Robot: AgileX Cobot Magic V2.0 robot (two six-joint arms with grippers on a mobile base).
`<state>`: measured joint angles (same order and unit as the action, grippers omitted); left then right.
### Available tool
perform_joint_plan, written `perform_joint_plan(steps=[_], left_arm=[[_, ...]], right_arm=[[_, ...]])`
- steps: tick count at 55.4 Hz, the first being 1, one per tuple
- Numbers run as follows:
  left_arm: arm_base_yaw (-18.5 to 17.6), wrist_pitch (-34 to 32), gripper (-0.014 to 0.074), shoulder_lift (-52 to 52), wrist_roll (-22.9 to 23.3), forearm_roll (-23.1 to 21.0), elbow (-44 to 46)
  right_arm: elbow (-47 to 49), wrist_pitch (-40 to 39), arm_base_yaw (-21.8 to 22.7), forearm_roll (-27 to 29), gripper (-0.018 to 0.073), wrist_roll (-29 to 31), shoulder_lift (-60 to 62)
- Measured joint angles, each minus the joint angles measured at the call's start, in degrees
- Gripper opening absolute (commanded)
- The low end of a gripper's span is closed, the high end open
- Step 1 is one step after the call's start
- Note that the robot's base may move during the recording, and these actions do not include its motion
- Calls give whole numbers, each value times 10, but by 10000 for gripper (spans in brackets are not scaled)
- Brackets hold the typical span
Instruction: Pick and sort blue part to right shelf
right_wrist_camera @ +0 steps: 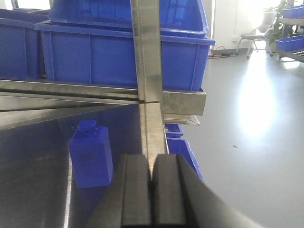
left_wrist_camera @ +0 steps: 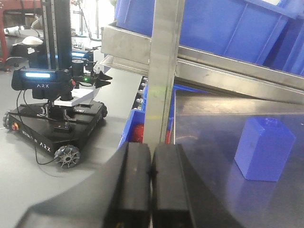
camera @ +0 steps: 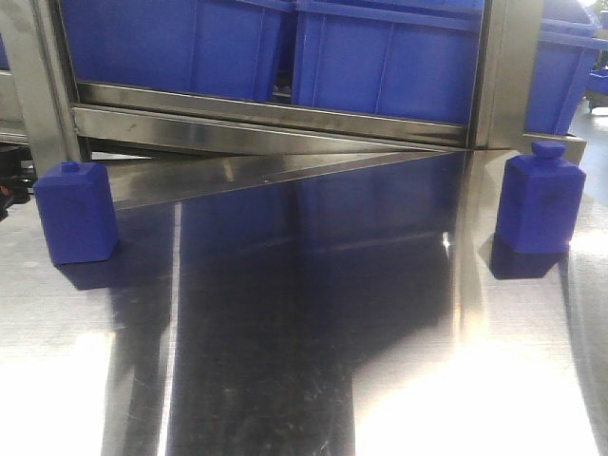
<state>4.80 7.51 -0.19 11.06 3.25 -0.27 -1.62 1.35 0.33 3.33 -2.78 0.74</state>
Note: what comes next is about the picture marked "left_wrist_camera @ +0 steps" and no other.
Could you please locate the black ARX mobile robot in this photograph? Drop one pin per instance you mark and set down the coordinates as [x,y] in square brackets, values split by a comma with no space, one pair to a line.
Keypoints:
[67,113]

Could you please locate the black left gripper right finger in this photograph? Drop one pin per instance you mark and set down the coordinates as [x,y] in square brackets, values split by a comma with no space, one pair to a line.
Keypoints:
[181,199]

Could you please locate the blue bin with red parts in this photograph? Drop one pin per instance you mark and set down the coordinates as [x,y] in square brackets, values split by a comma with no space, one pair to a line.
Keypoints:
[149,127]

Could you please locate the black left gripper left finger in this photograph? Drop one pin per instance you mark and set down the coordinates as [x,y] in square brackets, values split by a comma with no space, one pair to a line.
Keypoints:
[117,195]

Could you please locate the blue bin on upper shelf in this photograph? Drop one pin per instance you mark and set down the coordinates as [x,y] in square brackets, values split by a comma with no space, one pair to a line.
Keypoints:
[240,29]

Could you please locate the blue hexagonal plastic part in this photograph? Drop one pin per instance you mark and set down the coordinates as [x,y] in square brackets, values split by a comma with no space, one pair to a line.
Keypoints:
[263,148]

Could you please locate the red part in bin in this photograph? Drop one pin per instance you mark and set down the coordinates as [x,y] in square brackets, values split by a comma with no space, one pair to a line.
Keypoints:
[137,133]

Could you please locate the stainless steel shelf rack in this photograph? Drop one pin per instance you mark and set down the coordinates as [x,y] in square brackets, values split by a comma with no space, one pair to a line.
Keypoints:
[162,59]

